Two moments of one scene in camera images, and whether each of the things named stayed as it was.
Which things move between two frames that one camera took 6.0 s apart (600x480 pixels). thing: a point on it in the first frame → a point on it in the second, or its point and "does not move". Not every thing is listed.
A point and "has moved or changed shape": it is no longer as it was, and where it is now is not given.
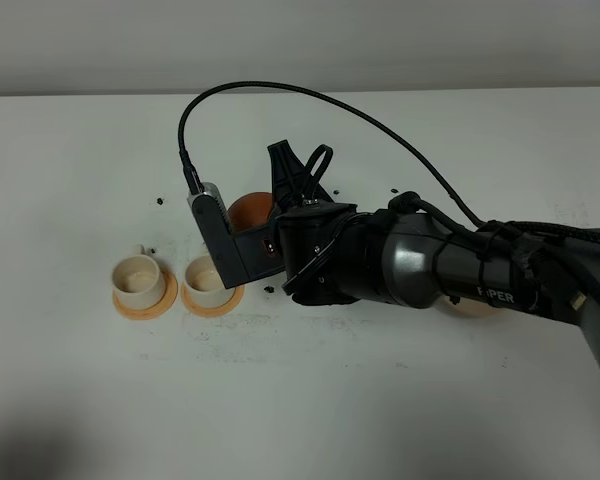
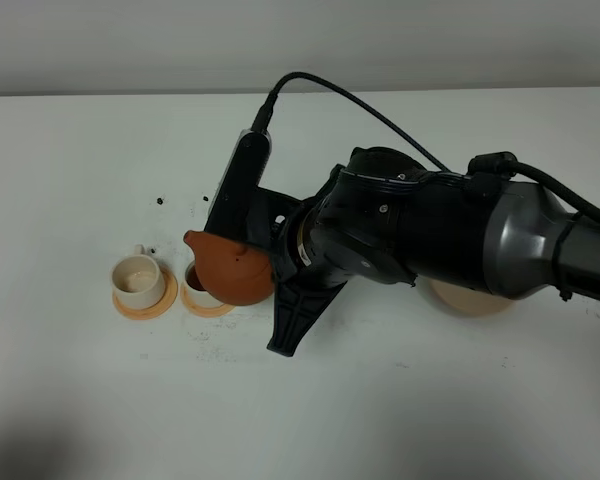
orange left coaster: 169,298 does not move
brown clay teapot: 249,209 has moved or changed shape
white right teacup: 204,286 does not move
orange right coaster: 214,310 does not move
